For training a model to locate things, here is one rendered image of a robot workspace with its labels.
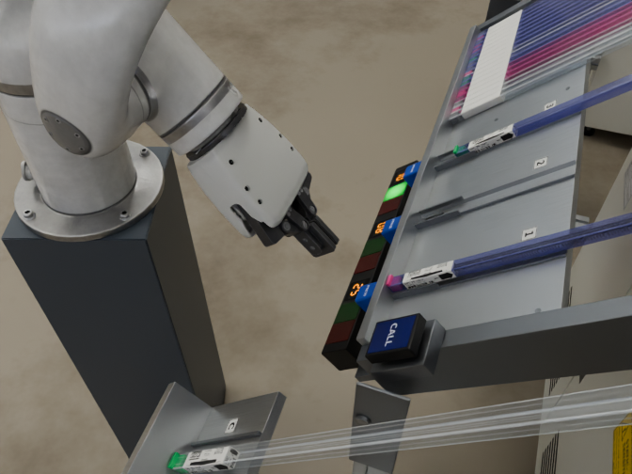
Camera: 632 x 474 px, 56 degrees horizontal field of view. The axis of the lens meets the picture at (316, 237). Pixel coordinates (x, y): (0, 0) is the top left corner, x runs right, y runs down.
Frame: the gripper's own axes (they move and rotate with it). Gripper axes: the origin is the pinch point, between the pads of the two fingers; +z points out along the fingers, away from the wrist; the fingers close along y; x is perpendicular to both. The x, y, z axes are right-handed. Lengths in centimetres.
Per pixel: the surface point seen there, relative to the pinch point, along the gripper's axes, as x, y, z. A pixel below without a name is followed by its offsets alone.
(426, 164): 3.4, -19.9, 8.1
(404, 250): 3.5, -5.4, 9.4
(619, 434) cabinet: 12.4, -3.0, 45.2
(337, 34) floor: -91, -173, 22
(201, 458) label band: -1.5, 25.1, 0.3
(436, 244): 7.2, -5.8, 10.2
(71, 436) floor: -92, 7, 21
